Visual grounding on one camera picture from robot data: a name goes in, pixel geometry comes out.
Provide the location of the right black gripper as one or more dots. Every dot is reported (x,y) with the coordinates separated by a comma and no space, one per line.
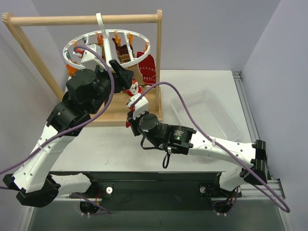
(131,122)

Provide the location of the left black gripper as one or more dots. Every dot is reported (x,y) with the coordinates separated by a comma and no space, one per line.
(119,78)

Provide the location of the white round clip hanger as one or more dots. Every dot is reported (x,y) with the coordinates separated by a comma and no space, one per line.
(72,54)

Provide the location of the red snowflake sock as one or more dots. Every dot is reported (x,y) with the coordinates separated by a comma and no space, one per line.
(134,89)

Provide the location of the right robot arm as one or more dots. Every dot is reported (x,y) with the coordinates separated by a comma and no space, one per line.
(250,158)

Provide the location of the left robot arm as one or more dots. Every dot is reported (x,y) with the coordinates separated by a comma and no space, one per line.
(86,91)

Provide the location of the maroon striped beige sock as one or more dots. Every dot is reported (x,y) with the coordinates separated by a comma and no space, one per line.
(121,51)

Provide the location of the red white patterned sock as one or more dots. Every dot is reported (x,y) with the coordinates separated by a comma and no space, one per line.
(146,72)

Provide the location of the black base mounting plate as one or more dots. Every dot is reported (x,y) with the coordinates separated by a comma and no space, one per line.
(157,191)

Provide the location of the white plastic basket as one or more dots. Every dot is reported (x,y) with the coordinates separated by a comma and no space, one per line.
(211,115)

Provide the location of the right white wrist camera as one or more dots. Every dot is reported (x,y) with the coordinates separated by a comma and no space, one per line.
(140,107)

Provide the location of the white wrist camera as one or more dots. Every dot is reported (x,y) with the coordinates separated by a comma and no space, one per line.
(140,107)
(89,60)

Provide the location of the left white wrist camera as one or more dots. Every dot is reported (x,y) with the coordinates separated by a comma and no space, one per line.
(89,60)

